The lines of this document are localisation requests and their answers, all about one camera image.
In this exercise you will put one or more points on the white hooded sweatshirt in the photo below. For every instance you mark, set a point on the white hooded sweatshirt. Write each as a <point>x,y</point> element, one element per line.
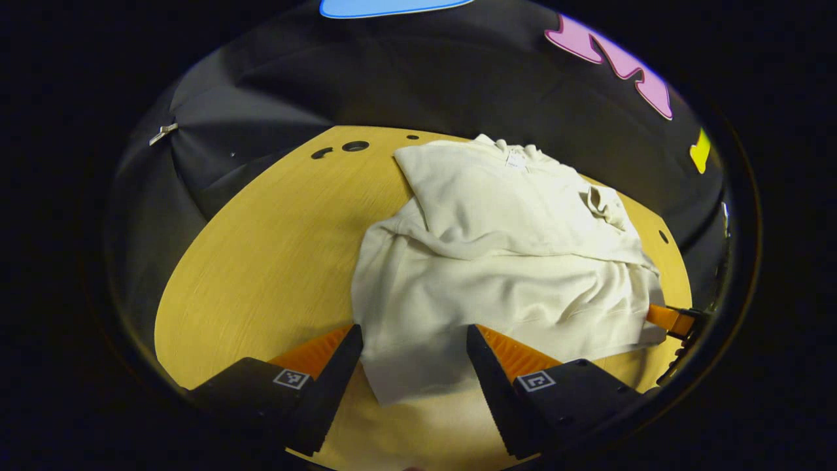
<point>510,275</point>

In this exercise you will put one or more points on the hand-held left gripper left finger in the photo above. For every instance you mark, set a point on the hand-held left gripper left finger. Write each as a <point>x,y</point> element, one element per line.
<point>327,392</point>

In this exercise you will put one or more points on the black backdrop cloth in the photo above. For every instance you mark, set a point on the black backdrop cloth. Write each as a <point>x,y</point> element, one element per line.
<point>392,78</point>

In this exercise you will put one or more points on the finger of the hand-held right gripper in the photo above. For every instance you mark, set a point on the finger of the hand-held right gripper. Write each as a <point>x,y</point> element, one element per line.
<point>670,318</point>

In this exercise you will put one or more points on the small silver clip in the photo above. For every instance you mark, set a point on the small silver clip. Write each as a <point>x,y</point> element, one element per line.
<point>162,133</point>

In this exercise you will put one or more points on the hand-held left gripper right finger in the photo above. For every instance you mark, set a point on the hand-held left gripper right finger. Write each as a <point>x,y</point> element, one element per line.
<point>497,399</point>

